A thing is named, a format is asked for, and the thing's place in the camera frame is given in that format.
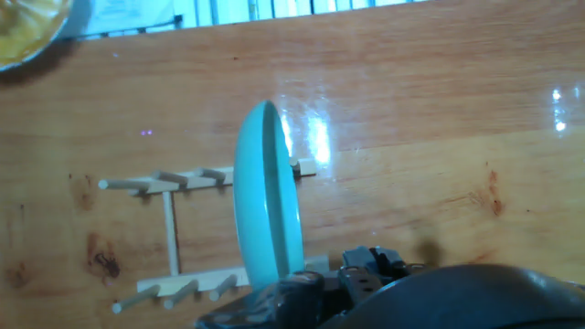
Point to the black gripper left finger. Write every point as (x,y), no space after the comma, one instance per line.
(274,306)

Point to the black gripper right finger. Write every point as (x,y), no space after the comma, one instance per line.
(365,274)

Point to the wooden peg dish rack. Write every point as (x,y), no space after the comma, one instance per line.
(183,281)

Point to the light green dish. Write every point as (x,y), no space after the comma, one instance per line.
(256,205)

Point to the white paper sheet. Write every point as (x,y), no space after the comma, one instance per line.
(132,13)

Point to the glossy brown wooden board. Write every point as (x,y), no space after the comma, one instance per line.
(411,114)

